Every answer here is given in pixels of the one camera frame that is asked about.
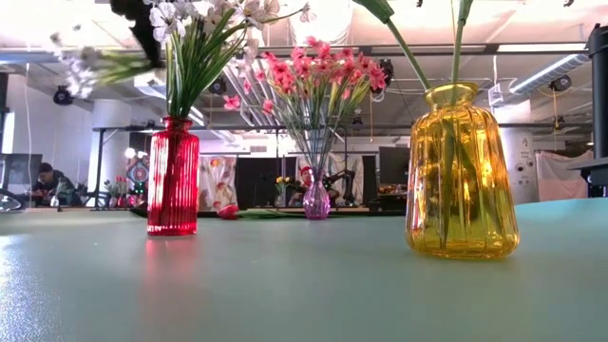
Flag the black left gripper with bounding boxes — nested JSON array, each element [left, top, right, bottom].
[[111, 0, 164, 68]]

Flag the pink artificial flower bunch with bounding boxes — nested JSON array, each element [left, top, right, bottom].
[[313, 47, 389, 172], [222, 45, 324, 172], [289, 35, 362, 172]]

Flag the red ribbed glass vase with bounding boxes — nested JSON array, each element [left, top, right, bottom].
[[145, 116, 200, 238]]

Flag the small purple glass vase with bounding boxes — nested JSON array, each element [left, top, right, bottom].
[[302, 168, 333, 221]]

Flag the green stems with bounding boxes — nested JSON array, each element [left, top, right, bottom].
[[351, 0, 457, 251]]

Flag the yellow ribbed glass vase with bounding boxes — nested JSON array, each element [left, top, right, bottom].
[[405, 81, 522, 261]]

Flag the background red flowers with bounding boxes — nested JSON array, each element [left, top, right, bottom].
[[104, 175, 129, 208]]

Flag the background yellow flowers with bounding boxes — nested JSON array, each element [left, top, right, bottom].
[[274, 175, 292, 208]]

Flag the black ceiling device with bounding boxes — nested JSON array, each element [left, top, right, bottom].
[[549, 74, 574, 93], [207, 74, 228, 96], [51, 84, 76, 106], [374, 59, 395, 95]]

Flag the colourful round ornament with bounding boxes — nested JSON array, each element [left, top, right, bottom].
[[125, 156, 151, 196]]

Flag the printed hanging cloth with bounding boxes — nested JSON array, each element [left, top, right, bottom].
[[294, 152, 366, 189], [197, 155, 238, 210]]

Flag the person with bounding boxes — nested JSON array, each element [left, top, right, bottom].
[[296, 164, 341, 208], [28, 161, 80, 208]]

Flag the dark computer monitor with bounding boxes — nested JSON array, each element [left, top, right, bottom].
[[0, 152, 44, 191]]

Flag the black background monitor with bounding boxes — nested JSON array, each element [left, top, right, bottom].
[[378, 145, 410, 186]]

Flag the overhead bar with light strips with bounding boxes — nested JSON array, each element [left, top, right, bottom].
[[0, 44, 590, 66]]

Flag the white pillar with devices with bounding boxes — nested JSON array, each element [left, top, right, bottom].
[[498, 126, 542, 206]]

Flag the pink hanging cloth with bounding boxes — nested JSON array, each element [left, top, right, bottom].
[[535, 150, 595, 203]]

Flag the black monitor stand pole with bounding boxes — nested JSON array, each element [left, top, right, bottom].
[[587, 23, 608, 161]]

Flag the grey desk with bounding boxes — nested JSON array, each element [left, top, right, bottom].
[[567, 158, 608, 187]]

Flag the black background workstation frame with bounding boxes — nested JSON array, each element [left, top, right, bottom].
[[92, 123, 351, 210]]

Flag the white ribbed duct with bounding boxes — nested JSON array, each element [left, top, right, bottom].
[[507, 52, 593, 96]]

